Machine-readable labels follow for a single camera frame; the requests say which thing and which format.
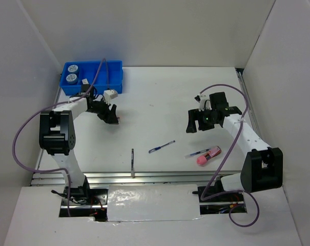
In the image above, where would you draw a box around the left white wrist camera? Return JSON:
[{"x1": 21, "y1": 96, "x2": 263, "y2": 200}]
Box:
[{"x1": 103, "y1": 90, "x2": 118, "y2": 105}]

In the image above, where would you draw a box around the aluminium front rail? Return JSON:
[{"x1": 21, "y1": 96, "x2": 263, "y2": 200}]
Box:
[{"x1": 30, "y1": 171, "x2": 214, "y2": 187}]

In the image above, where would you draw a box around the pink capped marker tube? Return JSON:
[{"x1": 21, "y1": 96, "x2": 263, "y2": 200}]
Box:
[{"x1": 196, "y1": 146, "x2": 221, "y2": 166}]

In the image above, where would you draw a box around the dark blue gel pen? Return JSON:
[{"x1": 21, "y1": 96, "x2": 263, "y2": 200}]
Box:
[{"x1": 185, "y1": 149, "x2": 210, "y2": 158}]

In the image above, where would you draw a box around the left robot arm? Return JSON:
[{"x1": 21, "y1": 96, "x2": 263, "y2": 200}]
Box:
[{"x1": 39, "y1": 85, "x2": 119, "y2": 204}]

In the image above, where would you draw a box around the blue clear ballpoint pen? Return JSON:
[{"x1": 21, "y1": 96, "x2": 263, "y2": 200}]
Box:
[{"x1": 148, "y1": 140, "x2": 176, "y2": 154}]

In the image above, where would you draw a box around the aluminium rail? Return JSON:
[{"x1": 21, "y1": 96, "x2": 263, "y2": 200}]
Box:
[
  {"x1": 235, "y1": 68, "x2": 277, "y2": 181},
  {"x1": 30, "y1": 171, "x2": 214, "y2": 187}
]

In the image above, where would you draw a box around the aluminium right rail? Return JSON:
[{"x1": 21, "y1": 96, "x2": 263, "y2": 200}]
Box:
[{"x1": 235, "y1": 68, "x2": 277, "y2": 181}]

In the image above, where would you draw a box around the silver foil cover sheet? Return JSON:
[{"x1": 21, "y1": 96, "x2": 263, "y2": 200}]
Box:
[{"x1": 107, "y1": 184, "x2": 201, "y2": 222}]

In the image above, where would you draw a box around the blue compartment tray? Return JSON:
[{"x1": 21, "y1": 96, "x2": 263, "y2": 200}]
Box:
[{"x1": 59, "y1": 60, "x2": 123, "y2": 96}]

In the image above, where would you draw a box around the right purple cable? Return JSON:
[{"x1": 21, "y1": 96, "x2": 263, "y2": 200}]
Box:
[{"x1": 199, "y1": 84, "x2": 260, "y2": 228}]

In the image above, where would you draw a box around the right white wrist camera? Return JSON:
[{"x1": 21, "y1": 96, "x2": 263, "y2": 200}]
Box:
[{"x1": 194, "y1": 93, "x2": 211, "y2": 112}]

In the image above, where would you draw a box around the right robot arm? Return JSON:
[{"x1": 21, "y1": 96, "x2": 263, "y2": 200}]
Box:
[{"x1": 186, "y1": 92, "x2": 283, "y2": 201}]

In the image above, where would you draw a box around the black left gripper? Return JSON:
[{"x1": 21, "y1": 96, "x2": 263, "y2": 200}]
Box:
[{"x1": 87, "y1": 96, "x2": 118, "y2": 124}]

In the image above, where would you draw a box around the black gel pen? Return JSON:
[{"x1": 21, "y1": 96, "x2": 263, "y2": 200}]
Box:
[{"x1": 131, "y1": 148, "x2": 135, "y2": 178}]

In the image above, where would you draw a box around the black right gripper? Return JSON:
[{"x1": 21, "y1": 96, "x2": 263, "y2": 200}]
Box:
[{"x1": 185, "y1": 107, "x2": 218, "y2": 133}]

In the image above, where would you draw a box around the purple cable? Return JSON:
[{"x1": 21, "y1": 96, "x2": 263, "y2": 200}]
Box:
[
  {"x1": 12, "y1": 58, "x2": 110, "y2": 218},
  {"x1": 199, "y1": 84, "x2": 260, "y2": 228}
]

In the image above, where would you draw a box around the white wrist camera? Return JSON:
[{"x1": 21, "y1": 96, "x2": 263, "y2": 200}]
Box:
[
  {"x1": 194, "y1": 93, "x2": 211, "y2": 112},
  {"x1": 103, "y1": 90, "x2": 118, "y2": 105}
]

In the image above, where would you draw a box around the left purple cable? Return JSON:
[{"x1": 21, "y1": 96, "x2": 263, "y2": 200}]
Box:
[{"x1": 12, "y1": 58, "x2": 110, "y2": 218}]

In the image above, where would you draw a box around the white staples box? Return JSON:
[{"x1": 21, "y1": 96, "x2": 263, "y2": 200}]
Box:
[{"x1": 81, "y1": 78, "x2": 89, "y2": 85}]

